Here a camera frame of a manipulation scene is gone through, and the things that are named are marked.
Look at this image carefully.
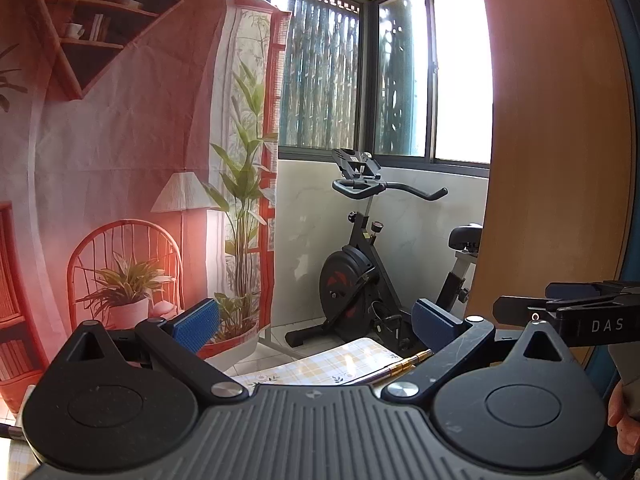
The printed room backdrop cloth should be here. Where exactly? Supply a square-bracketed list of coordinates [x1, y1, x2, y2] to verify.
[0, 0, 293, 411]

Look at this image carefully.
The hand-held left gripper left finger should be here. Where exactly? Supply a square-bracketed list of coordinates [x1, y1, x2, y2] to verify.
[47, 299, 250, 402]

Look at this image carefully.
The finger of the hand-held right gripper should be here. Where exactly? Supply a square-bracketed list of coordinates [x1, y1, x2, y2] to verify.
[492, 296, 563, 322]
[545, 281, 626, 305]

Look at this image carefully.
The black exercise bike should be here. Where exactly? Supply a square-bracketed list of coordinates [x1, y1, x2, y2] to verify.
[285, 149, 486, 356]

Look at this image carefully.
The person's right hand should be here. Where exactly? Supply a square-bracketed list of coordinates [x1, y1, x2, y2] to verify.
[607, 377, 640, 456]

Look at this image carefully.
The yellow checked tablecloth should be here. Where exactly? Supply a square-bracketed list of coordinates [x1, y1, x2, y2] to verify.
[0, 337, 403, 480]

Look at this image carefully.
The brown wooden board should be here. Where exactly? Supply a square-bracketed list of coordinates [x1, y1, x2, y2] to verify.
[472, 0, 640, 371]

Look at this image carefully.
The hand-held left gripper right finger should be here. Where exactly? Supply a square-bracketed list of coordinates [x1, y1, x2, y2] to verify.
[381, 298, 583, 403]

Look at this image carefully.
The barred window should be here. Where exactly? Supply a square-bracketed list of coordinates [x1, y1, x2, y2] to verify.
[235, 0, 493, 168]

